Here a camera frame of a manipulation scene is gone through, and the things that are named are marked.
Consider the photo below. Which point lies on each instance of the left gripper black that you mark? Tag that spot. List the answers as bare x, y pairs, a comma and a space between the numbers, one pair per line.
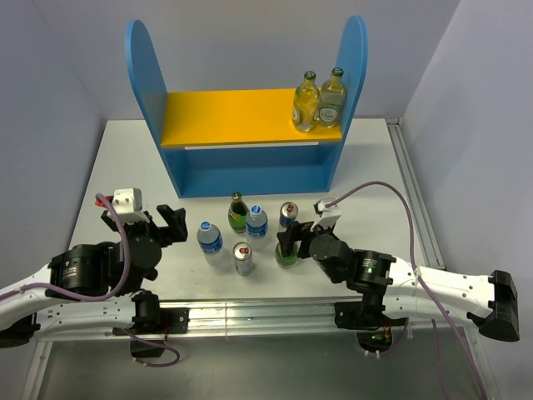
176, 219

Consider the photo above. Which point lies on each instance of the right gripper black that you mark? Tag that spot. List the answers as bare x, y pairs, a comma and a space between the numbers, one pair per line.
299, 231

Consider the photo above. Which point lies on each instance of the green glass bottle front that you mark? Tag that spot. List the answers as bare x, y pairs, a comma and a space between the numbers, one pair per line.
289, 261

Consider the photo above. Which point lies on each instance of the green glass bottle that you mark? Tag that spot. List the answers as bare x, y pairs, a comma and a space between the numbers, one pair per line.
289, 261
237, 213

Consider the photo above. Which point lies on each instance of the green glass bottle back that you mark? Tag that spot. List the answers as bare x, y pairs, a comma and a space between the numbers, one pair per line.
237, 213

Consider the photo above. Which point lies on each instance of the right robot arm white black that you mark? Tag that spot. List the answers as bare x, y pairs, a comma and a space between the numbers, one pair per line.
393, 291

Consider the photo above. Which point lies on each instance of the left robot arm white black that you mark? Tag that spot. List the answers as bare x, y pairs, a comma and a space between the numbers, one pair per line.
94, 285

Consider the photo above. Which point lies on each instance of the blue and yellow wooden shelf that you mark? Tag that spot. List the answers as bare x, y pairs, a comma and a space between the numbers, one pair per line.
213, 143

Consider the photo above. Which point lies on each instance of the red bull can back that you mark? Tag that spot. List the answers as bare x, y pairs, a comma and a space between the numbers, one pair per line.
287, 214

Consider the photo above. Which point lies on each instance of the water bottle blue label centre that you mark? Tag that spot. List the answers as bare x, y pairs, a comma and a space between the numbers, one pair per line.
257, 227

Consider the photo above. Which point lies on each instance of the water bottle blue label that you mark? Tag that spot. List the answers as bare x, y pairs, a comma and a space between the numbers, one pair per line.
210, 241
257, 227

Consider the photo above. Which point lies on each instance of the silver can front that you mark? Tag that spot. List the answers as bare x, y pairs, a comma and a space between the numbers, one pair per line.
243, 258

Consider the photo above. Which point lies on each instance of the water bottle blue label left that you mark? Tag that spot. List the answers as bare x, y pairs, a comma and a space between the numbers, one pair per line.
210, 241

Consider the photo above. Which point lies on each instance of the yellow drink glass bottle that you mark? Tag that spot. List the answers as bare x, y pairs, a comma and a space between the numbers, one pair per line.
305, 102

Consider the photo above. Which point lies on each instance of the clear drink glass bottle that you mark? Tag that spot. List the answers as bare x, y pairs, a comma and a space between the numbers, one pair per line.
331, 100

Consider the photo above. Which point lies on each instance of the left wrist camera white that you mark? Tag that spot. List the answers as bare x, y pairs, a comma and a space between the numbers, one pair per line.
126, 202

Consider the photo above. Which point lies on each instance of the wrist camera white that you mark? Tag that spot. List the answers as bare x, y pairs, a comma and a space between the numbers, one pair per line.
126, 202
327, 214

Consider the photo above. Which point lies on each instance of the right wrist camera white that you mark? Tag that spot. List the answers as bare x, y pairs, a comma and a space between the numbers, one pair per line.
327, 214

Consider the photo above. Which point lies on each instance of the aluminium rail frame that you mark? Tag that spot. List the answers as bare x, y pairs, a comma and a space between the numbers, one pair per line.
267, 336

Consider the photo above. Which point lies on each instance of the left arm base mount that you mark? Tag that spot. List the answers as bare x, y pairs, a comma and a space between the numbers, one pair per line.
163, 321

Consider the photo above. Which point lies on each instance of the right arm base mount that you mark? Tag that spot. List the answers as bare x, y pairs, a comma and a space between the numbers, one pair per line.
376, 334

